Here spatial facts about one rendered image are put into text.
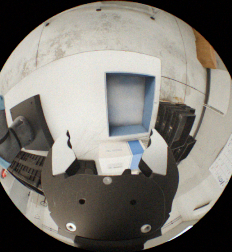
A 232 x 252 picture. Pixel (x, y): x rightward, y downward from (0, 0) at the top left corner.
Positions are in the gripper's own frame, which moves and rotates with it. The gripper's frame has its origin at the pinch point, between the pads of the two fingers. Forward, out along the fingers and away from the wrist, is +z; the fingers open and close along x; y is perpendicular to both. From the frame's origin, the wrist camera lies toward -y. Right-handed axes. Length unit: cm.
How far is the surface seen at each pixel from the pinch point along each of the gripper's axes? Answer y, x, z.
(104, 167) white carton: 25.1, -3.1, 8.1
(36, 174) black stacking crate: 29, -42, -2
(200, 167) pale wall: 158, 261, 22
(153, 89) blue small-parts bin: -5.9, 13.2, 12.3
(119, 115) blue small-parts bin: 4.8, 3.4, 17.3
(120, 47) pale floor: -57, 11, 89
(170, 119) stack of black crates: 18, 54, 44
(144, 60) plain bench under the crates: -17.0, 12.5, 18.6
